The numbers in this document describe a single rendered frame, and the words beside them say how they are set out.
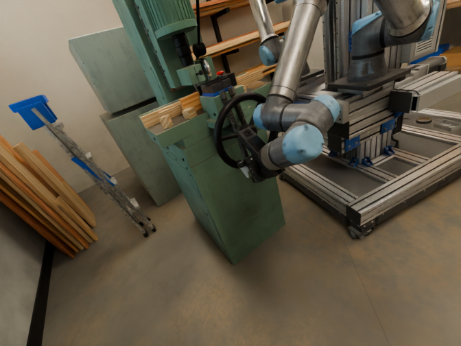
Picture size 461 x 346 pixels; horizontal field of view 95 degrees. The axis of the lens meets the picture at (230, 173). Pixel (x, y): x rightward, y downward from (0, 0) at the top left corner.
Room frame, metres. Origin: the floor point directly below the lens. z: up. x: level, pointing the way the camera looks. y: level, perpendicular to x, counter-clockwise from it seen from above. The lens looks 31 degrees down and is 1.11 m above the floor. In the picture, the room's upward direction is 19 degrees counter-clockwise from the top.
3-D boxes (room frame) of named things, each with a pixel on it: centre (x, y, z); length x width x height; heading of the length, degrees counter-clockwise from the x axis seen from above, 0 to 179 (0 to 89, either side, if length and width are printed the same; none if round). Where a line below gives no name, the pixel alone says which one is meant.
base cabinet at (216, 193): (1.18, 0.07, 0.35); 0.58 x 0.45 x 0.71; 23
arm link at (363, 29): (0.91, -0.71, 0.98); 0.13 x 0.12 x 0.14; 32
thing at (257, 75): (1.10, -0.06, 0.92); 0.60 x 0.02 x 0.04; 113
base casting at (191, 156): (1.18, 0.07, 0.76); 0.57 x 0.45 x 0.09; 23
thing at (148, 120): (1.09, 0.02, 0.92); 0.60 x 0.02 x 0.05; 113
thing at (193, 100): (1.00, 0.00, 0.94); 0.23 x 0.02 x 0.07; 113
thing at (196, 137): (1.01, 0.00, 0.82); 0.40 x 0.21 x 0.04; 113
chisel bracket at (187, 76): (1.09, 0.03, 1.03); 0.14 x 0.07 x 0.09; 23
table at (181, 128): (0.97, -0.03, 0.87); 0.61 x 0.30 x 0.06; 113
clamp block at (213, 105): (0.90, -0.07, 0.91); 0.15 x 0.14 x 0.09; 113
